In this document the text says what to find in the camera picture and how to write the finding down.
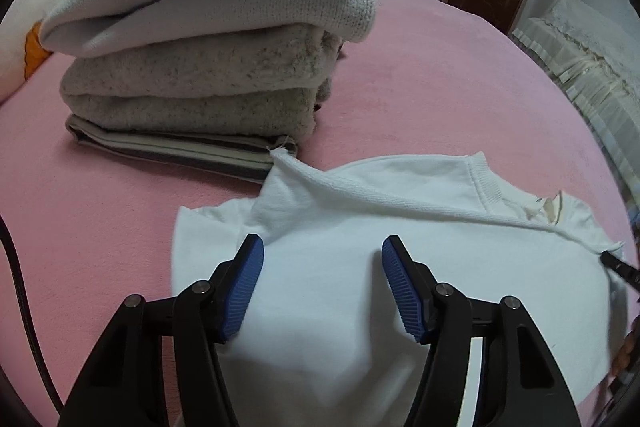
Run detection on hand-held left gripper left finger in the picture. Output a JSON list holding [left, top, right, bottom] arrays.
[[57, 233, 265, 427]]

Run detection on pink bed sheet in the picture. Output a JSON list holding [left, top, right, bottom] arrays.
[[0, 0, 640, 427]]

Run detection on folded grey fuzzy sweater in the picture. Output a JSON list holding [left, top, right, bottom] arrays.
[[60, 24, 343, 148]]

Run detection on folded striped garment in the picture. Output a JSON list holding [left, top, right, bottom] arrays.
[[65, 114, 298, 185]]

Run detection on white sweatshirt with orange stripes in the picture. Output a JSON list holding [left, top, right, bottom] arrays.
[[170, 151, 631, 427]]

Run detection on cream lace-covered sofa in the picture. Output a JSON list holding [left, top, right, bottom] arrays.
[[510, 0, 640, 208]]

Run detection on person's right hand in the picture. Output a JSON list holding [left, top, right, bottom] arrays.
[[611, 314, 640, 377]]

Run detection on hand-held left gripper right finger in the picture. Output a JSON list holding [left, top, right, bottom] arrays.
[[381, 234, 583, 427]]

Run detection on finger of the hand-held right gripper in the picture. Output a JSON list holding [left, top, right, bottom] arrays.
[[599, 249, 640, 294]]

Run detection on black cable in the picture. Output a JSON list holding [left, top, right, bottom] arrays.
[[0, 214, 66, 410]]

